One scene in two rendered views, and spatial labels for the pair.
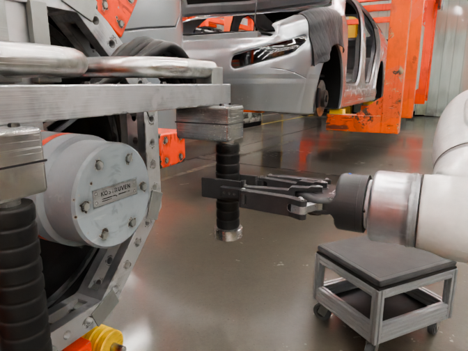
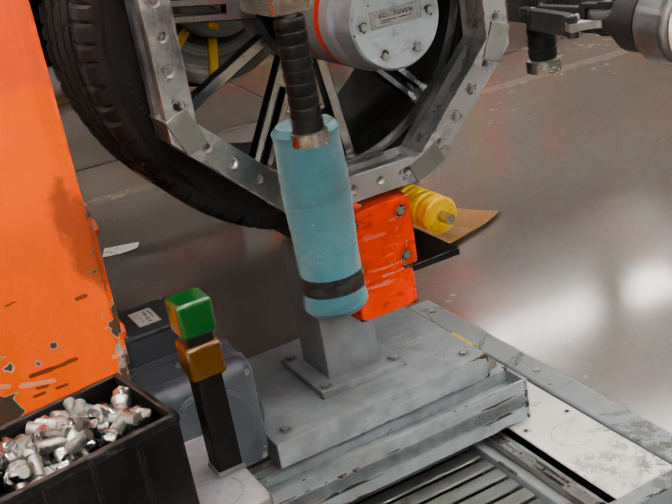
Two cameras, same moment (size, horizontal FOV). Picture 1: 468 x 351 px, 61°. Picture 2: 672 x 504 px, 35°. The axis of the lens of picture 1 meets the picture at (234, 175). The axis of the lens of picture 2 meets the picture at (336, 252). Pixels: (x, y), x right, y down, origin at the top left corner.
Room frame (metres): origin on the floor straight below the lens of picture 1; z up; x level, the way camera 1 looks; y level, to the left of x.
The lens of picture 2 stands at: (-0.66, -0.56, 1.09)
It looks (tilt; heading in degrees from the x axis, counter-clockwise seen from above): 22 degrees down; 38
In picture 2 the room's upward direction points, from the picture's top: 10 degrees counter-clockwise
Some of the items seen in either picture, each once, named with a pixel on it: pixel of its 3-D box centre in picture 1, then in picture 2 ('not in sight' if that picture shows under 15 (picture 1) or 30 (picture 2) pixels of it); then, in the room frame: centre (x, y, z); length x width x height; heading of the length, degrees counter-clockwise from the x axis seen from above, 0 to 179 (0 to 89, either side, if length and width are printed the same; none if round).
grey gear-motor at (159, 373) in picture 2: not in sight; (171, 416); (0.34, 0.59, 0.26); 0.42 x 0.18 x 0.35; 63
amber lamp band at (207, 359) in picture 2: not in sight; (200, 355); (0.05, 0.18, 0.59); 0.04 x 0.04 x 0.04; 63
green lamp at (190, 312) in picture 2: not in sight; (190, 313); (0.05, 0.18, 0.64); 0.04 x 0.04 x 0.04; 63
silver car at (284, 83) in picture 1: (293, 43); not in sight; (5.35, -0.78, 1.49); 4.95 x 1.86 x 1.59; 153
